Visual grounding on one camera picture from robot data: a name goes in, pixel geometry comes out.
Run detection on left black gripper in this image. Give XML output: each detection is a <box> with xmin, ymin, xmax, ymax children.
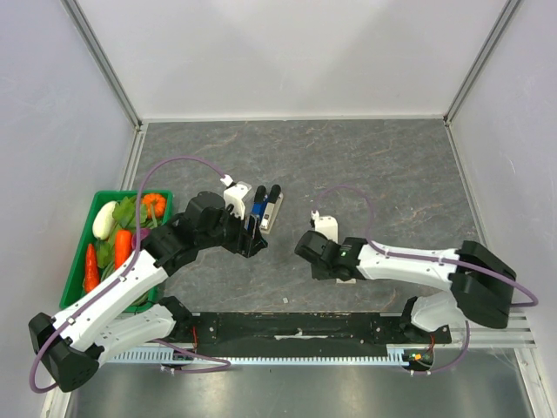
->
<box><xmin>198</xmin><ymin>201</ymin><xmax>267</xmax><ymax>258</ymax></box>

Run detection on beige black stapler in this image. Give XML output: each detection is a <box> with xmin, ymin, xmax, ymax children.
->
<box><xmin>260</xmin><ymin>184</ymin><xmax>284</xmax><ymax>234</ymax></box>

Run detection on blue stapler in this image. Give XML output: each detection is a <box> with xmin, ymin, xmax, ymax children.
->
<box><xmin>247</xmin><ymin>185</ymin><xmax>267</xmax><ymax>232</ymax></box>

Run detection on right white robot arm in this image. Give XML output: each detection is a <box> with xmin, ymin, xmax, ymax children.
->
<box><xmin>295</xmin><ymin>230</ymin><xmax>516</xmax><ymax>343</ymax></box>

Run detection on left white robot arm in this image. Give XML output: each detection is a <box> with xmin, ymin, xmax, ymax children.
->
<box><xmin>28</xmin><ymin>192</ymin><xmax>268</xmax><ymax>394</ymax></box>

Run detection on white staple box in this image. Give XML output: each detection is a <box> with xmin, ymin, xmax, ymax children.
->
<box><xmin>336</xmin><ymin>279</ymin><xmax>357</xmax><ymax>285</ymax></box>

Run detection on orange toy pumpkin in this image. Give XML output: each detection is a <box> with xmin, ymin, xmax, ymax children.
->
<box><xmin>142</xmin><ymin>193</ymin><xmax>167</xmax><ymax>219</ymax></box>

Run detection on purple toy onion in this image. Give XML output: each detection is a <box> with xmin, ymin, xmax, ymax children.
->
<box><xmin>131</xmin><ymin>228</ymin><xmax>151</xmax><ymax>248</ymax></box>

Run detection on orange toy carrot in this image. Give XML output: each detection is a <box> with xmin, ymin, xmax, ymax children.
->
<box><xmin>114</xmin><ymin>229</ymin><xmax>132</xmax><ymax>269</ymax></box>

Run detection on green toy leafy vegetable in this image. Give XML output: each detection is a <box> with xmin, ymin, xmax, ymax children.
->
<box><xmin>112</xmin><ymin>195</ymin><xmax>148</xmax><ymax>230</ymax></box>

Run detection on green toy beans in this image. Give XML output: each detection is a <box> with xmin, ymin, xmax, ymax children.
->
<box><xmin>100</xmin><ymin>260</ymin><xmax>116</xmax><ymax>282</ymax></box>

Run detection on white toy eggplant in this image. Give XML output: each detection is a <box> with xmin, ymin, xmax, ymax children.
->
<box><xmin>91</xmin><ymin>200</ymin><xmax>117</xmax><ymax>240</ymax></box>

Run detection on red toy chili pepper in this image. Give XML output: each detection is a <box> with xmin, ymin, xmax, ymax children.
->
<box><xmin>83</xmin><ymin>244</ymin><xmax>100</xmax><ymax>293</ymax></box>

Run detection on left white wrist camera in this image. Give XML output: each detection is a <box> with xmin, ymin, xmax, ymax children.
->
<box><xmin>220</xmin><ymin>174</ymin><xmax>253</xmax><ymax>219</ymax></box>

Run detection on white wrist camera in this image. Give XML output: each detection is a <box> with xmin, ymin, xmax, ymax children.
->
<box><xmin>311</xmin><ymin>210</ymin><xmax>339</xmax><ymax>243</ymax></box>
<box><xmin>220</xmin><ymin>174</ymin><xmax>253</xmax><ymax>219</ymax></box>

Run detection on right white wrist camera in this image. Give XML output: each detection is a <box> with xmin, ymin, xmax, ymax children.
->
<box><xmin>311</xmin><ymin>210</ymin><xmax>339</xmax><ymax>243</ymax></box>

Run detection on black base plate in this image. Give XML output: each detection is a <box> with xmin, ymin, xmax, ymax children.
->
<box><xmin>164</xmin><ymin>312</ymin><xmax>452</xmax><ymax>359</ymax></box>

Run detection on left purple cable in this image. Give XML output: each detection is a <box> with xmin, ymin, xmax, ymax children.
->
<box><xmin>29</xmin><ymin>156</ymin><xmax>234</xmax><ymax>394</ymax></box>

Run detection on purple cable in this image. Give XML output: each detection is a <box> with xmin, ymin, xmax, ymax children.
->
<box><xmin>312</xmin><ymin>185</ymin><xmax>540</xmax><ymax>376</ymax></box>
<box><xmin>29</xmin><ymin>156</ymin><xmax>234</xmax><ymax>394</ymax></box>

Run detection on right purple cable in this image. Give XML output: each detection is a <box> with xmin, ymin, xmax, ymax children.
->
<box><xmin>312</xmin><ymin>185</ymin><xmax>540</xmax><ymax>376</ymax></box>

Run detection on light blue cable duct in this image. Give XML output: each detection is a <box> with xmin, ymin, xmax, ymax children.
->
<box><xmin>106</xmin><ymin>344</ymin><xmax>430</xmax><ymax>364</ymax></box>

